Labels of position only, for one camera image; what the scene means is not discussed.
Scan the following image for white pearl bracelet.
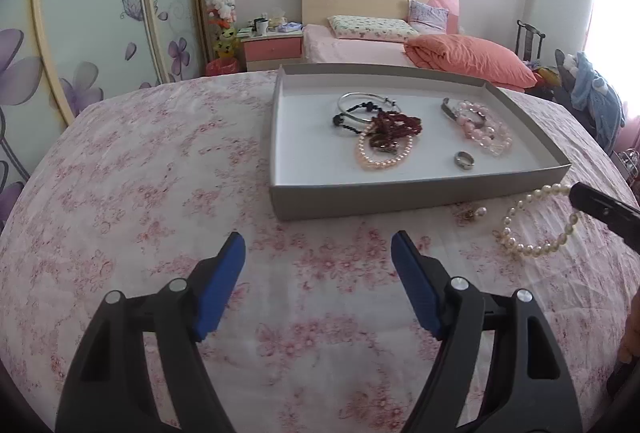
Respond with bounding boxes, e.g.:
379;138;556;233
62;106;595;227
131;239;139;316
493;182;582;260

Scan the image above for pink bead bracelet with flowers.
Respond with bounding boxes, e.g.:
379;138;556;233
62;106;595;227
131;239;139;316
456;99;514;158

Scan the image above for wide silver bangle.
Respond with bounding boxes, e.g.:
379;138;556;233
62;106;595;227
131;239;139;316
440;97;487;129

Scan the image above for small pink pearl bracelet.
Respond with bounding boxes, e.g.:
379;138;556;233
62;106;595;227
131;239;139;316
354;122;416;172

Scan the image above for dark red garnet bracelet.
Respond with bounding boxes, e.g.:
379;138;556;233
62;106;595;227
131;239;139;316
368;110;424;152

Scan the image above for thin silver bangle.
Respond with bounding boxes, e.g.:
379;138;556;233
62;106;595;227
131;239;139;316
336;92;401;124

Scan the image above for black cord bracelet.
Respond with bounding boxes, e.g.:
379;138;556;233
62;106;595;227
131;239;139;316
332;99;379;136

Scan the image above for right hand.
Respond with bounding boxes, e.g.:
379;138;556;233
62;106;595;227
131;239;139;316
618;290;640;364

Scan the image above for blue plush garment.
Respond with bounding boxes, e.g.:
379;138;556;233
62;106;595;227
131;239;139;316
570;52;626;154

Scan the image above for small pearl earring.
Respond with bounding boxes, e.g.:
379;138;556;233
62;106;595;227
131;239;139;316
463;206;487;221

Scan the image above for dark wooden chair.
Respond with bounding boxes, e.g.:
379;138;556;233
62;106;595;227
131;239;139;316
514;19;546;62

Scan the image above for pink floral bedsheet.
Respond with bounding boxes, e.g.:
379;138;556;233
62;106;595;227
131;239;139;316
1;72;639;432

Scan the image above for folded coral duvet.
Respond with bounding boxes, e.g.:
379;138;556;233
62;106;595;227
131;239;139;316
405;34;537;91

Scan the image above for small purple cushion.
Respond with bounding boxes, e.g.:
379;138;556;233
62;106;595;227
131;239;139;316
407;0;449;34

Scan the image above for grey shallow cardboard tray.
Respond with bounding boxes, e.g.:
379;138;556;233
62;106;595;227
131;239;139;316
269;64;570;221

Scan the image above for floral pillow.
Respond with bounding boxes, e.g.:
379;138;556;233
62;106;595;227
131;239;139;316
326;15;419;43

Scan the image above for red waste bin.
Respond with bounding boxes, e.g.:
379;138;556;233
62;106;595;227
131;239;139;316
205;57;240;77

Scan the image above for pink bed with mattress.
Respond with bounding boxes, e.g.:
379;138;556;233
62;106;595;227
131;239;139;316
303;25;414;68

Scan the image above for pink bedside table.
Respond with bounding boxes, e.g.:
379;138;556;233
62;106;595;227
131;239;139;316
241;30;305;71

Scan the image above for floral sliding wardrobe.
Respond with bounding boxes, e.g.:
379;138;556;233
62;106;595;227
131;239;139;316
1;0;205;214

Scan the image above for white mug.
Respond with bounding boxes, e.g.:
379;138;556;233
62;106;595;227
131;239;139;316
254;17;269;37

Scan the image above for clear tube of plush toys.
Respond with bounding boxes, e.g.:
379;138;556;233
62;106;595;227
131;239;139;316
202;0;238;62

